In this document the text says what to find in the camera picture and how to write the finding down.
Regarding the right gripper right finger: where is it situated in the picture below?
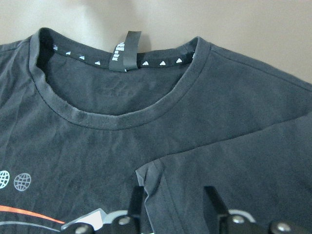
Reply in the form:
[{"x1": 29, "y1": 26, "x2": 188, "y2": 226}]
[{"x1": 203, "y1": 186, "x2": 229, "y2": 234}]

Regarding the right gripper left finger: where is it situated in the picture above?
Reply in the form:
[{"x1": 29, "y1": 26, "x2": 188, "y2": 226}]
[{"x1": 126, "y1": 186, "x2": 145, "y2": 234}]

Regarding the black t-shirt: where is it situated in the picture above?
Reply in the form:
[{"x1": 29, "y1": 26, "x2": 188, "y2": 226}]
[{"x1": 0, "y1": 28, "x2": 312, "y2": 234}]

